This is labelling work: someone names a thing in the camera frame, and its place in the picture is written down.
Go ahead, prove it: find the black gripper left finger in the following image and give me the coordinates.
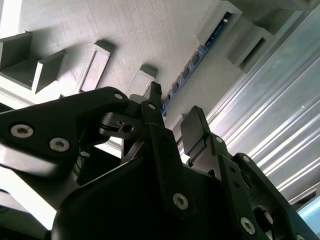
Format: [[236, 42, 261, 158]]
[[0, 81, 198, 221]]

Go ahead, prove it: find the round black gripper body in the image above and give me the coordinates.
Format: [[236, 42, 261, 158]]
[[51, 154, 233, 240]]

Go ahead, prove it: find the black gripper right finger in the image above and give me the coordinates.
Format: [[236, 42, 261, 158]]
[[179, 105, 308, 240]]

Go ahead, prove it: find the blue RAM stick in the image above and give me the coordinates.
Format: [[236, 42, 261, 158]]
[[160, 9, 236, 116]]

